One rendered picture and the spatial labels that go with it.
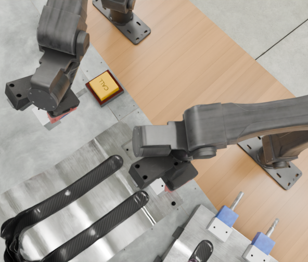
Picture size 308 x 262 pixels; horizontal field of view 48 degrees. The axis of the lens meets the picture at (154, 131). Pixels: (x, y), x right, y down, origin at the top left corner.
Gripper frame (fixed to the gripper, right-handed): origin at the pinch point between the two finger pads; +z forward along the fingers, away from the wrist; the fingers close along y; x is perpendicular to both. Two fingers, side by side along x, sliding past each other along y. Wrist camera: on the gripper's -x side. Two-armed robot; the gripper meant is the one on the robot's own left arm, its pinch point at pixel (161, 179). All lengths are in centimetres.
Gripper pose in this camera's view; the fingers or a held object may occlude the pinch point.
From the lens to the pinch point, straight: 79.8
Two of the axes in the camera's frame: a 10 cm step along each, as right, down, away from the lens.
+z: -2.5, 5.3, 8.1
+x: 7.8, -3.9, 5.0
